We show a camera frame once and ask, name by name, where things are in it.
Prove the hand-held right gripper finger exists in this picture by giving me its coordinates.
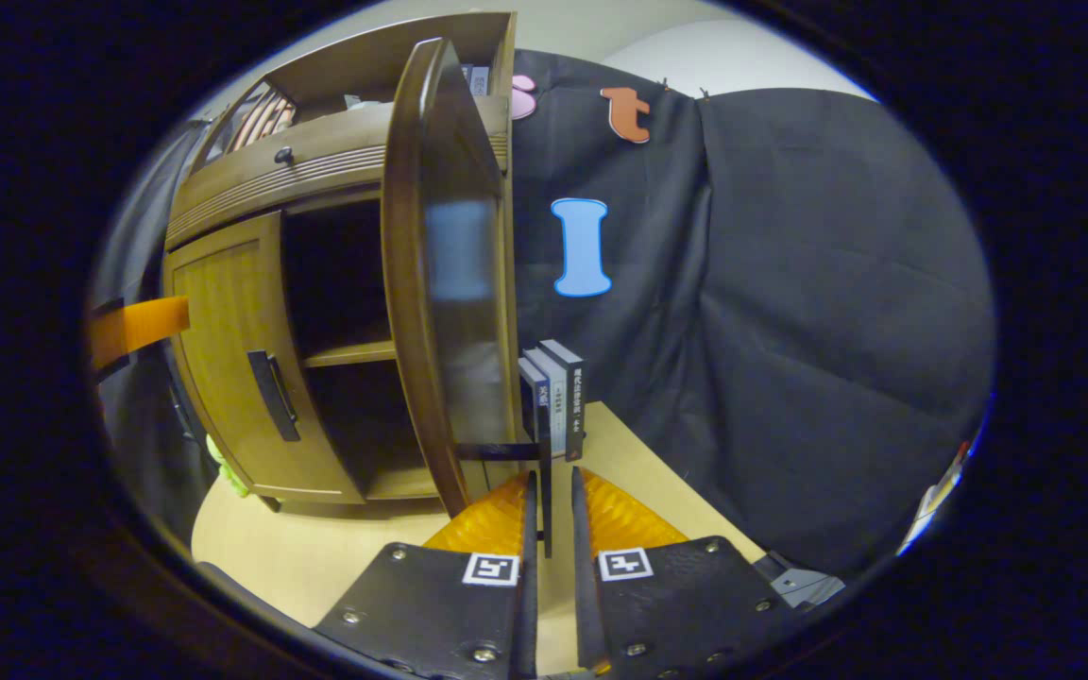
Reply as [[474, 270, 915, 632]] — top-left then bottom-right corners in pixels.
[[89, 295, 193, 374]]

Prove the wooden cabinet door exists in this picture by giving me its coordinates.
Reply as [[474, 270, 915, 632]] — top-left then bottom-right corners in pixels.
[[381, 38, 554, 560], [163, 210, 366, 504]]

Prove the black backdrop cloth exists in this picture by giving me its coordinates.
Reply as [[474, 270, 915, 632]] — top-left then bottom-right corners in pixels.
[[91, 47, 996, 577]]

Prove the wooden drawer with black knob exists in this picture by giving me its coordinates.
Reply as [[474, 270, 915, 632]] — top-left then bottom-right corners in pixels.
[[166, 94, 512, 248]]

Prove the black hardcover book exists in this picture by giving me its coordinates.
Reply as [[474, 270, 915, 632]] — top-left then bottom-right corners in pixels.
[[540, 338, 587, 464]]

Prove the grey metal base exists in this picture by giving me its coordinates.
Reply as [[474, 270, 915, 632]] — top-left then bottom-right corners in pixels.
[[771, 552, 847, 610]]

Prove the navy book with pale label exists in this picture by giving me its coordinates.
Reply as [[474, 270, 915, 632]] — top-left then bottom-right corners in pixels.
[[518, 357, 550, 464]]

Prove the yellow-green plush item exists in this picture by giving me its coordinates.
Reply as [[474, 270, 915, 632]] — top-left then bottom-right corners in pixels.
[[206, 434, 250, 499]]

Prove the wooden double-door shoe cabinet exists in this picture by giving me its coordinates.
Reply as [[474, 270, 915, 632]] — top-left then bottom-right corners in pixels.
[[161, 11, 545, 516]]

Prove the grey striped spine book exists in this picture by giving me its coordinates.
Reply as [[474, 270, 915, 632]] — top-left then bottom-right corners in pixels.
[[525, 348, 569, 454]]

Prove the white and red object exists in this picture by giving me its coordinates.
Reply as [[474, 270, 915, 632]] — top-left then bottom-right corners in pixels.
[[898, 439, 970, 558]]

